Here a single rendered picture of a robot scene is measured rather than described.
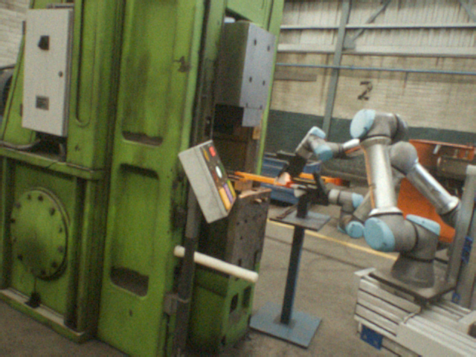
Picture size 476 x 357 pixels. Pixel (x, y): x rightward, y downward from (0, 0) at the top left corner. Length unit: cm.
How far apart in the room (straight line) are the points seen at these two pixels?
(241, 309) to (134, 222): 86
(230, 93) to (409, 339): 132
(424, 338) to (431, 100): 831
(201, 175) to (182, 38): 72
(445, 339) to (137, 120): 161
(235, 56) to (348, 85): 808
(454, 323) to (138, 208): 149
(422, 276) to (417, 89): 820
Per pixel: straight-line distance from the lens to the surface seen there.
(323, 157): 192
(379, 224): 146
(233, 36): 210
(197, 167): 148
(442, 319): 158
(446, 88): 956
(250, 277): 185
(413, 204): 550
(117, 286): 233
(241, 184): 217
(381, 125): 160
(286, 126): 1063
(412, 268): 159
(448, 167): 526
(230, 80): 207
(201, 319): 239
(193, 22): 193
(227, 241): 214
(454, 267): 179
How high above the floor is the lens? 135
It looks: 9 degrees down
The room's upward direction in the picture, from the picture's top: 7 degrees clockwise
